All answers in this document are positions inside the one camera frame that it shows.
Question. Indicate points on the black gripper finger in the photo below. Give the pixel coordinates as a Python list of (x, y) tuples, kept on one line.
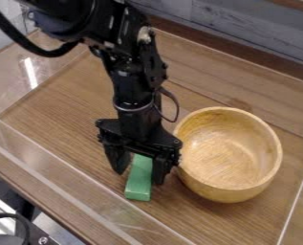
[(119, 157), (161, 165)]

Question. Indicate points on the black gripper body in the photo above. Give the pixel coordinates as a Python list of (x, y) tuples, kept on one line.
[(137, 130)]

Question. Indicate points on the green rectangular block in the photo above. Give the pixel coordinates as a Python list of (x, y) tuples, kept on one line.
[(137, 187)]

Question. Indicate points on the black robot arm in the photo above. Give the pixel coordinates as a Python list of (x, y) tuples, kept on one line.
[(117, 33)]

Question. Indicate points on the brown wooden bowl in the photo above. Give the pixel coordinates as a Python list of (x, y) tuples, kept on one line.
[(231, 154)]

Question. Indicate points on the clear acrylic front wall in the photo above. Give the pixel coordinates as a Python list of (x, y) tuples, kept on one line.
[(99, 216)]

